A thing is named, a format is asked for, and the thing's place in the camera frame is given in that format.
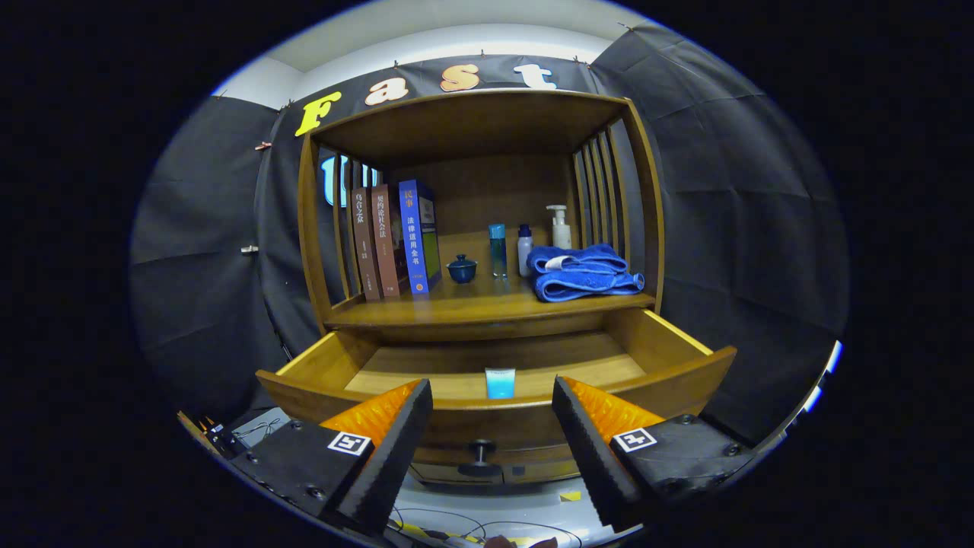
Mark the wooden drawer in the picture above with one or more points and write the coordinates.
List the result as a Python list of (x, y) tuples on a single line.
[(487, 422)]

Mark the wooden cabinet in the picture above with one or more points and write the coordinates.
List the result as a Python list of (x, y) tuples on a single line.
[(487, 122)]

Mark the white bottle blue cap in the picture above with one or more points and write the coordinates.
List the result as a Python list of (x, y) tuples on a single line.
[(524, 253)]

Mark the blue folded towel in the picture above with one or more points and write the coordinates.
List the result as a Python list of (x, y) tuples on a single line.
[(582, 278)]

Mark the blue book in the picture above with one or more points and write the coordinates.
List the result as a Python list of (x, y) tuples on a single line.
[(412, 236)]

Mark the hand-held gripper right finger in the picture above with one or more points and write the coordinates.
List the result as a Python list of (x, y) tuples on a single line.
[(597, 464)]

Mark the blue cosmetic tube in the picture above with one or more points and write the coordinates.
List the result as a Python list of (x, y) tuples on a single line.
[(500, 383)]

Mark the wooden countertop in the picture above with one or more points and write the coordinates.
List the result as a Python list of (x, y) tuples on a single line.
[(472, 301)]

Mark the white pump bottle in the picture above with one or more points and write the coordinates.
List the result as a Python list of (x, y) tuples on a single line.
[(561, 228)]

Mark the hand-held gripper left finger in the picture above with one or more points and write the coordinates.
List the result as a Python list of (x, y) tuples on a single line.
[(392, 464)]

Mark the blue lidded teacup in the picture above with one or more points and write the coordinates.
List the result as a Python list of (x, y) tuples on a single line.
[(462, 269)]

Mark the brown book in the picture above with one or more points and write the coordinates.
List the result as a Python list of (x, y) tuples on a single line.
[(388, 240), (365, 243)]

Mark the blue glass bottle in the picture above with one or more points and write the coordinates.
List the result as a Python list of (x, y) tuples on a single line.
[(498, 251)]

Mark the black drawer knob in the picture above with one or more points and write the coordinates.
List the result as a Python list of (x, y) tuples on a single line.
[(479, 457)]

